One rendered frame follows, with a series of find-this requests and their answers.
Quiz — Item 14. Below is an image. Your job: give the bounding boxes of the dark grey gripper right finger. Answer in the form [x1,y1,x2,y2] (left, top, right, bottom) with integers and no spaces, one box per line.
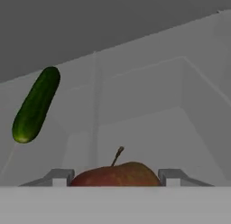
[157,168,215,187]

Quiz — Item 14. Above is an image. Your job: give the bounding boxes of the red apple with stem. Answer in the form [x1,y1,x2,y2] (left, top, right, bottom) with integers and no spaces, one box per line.
[69,145,162,187]

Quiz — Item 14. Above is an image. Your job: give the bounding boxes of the green cucumber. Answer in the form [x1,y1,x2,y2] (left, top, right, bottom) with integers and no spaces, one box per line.
[11,66,61,145]

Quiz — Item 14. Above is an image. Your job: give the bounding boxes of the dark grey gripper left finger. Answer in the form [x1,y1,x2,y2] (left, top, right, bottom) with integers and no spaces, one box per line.
[19,168,76,187]

